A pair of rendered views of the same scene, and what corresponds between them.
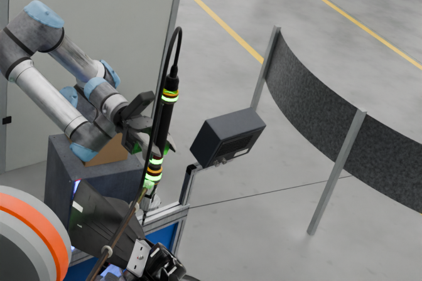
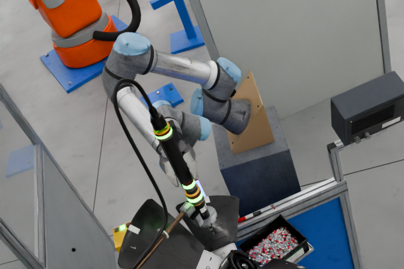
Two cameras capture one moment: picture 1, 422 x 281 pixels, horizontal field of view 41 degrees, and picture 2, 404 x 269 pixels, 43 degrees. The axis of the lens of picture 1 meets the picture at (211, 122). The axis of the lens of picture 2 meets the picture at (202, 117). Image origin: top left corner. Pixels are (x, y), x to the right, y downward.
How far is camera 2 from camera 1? 0.89 m
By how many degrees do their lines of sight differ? 38
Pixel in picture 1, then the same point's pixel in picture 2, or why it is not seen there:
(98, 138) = not seen: hidden behind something
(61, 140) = (221, 128)
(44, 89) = (134, 113)
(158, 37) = not seen: outside the picture
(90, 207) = (148, 227)
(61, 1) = not seen: outside the picture
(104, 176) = (249, 162)
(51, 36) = (138, 62)
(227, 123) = (356, 98)
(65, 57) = (166, 72)
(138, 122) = not seen: hidden behind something
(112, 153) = (257, 139)
